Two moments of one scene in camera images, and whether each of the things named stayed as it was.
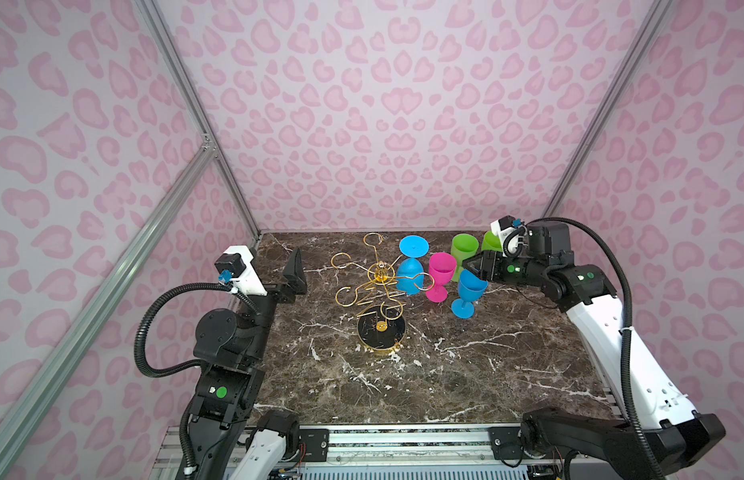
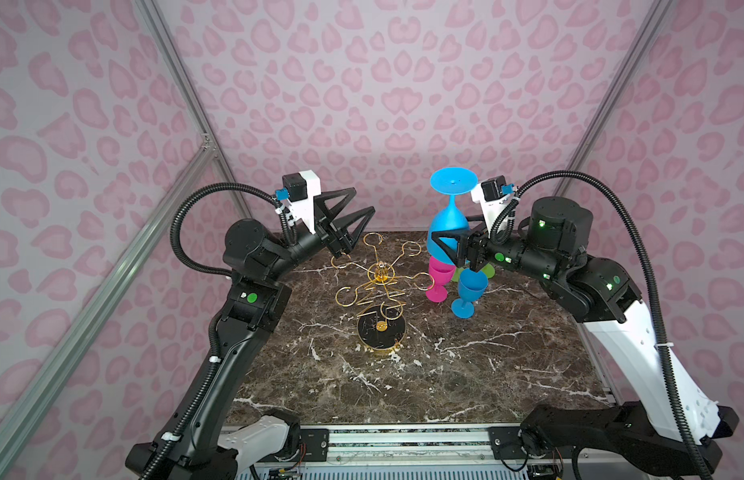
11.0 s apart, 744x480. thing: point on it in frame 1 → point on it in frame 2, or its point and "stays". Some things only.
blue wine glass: (410, 273) → (450, 181)
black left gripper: (285, 296) → (335, 236)
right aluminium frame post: (655, 18) stays
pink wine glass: (441, 269) stays
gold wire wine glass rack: (379, 322) stays
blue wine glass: (471, 289) stays
